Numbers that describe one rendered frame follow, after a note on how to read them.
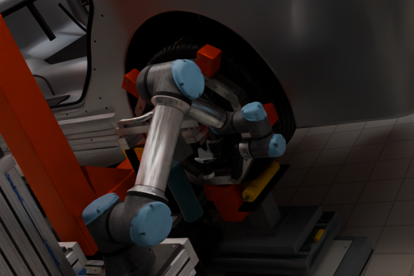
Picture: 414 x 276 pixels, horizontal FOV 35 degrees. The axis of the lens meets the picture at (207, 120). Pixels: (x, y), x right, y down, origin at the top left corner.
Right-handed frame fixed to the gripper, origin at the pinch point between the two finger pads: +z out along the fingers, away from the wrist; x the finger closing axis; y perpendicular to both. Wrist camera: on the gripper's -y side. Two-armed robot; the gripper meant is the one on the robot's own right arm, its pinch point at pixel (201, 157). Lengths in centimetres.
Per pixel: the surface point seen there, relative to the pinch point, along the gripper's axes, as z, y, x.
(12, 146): 73, 23, 20
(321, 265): -9, -75, -31
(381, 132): 9, -83, -161
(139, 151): 64, -12, -32
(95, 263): 76, -44, 10
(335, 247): -11, -75, -44
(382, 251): -28, -83, -52
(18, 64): 60, 52, 9
